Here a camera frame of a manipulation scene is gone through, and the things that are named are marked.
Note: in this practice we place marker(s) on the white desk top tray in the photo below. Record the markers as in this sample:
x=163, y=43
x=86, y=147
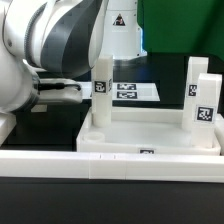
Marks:
x=141, y=130

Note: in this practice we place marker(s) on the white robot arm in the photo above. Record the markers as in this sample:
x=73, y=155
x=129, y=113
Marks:
x=45, y=42

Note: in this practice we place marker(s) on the printed marker sheet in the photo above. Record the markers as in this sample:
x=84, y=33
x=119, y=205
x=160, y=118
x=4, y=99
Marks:
x=135, y=92

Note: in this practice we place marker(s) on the white front fence bar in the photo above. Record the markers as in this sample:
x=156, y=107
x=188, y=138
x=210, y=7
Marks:
x=47, y=164

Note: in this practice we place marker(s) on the white left fence block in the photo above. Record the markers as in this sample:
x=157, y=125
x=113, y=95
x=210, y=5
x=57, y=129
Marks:
x=7, y=124

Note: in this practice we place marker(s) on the white fence block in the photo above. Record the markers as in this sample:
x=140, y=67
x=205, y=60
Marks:
x=7, y=124
x=219, y=131

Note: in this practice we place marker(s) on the white right fence block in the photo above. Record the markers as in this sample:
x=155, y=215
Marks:
x=219, y=131

